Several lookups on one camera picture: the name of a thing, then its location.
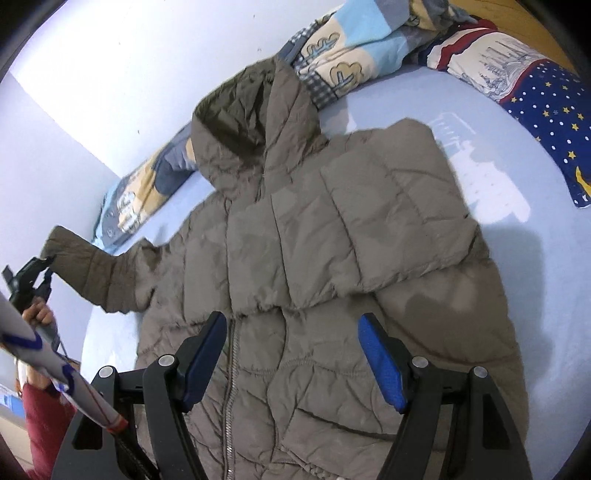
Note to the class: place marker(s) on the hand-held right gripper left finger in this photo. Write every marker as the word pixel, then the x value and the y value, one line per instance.
pixel 203 364

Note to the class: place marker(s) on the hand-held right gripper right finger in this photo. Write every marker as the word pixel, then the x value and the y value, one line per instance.
pixel 381 364

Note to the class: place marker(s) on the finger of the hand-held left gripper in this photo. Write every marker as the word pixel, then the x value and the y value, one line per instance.
pixel 40 264
pixel 45 287

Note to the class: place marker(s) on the grey-brown hooded puffer jacket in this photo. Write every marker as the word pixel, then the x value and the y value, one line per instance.
pixel 323 230

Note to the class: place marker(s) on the person's left forearm red sleeve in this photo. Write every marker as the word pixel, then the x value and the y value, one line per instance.
pixel 46 424

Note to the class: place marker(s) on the person's left hand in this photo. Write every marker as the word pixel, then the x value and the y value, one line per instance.
pixel 39 316

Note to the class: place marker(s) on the starry navy printed pillow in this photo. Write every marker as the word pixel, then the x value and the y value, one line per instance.
pixel 545 101

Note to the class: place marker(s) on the patchwork printed quilt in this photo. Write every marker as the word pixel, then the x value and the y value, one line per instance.
pixel 360 41

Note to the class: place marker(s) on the wooden headboard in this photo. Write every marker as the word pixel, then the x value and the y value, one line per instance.
pixel 521 23

